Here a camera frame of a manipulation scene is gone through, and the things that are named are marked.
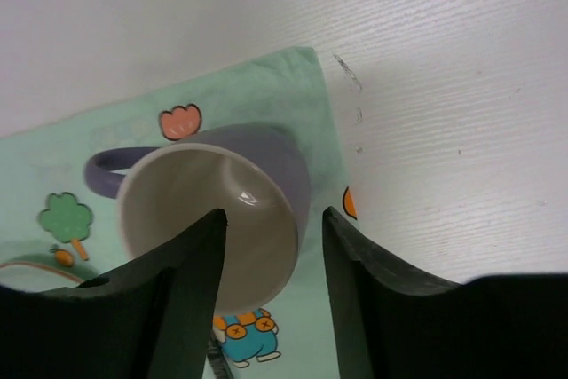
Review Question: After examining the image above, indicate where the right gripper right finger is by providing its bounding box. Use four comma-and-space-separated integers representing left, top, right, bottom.
322, 207, 458, 378

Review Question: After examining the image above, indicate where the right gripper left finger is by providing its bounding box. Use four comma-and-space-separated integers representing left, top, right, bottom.
79, 209, 227, 378

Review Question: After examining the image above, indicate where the mint green cartoon placemat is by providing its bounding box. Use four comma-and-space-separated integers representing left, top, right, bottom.
1, 47, 348, 378

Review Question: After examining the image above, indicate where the purple ceramic mug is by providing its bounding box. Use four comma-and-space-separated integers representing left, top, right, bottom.
83, 122, 312, 315

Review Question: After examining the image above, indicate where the black handled table knife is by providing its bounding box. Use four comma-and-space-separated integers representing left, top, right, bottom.
207, 334, 234, 379

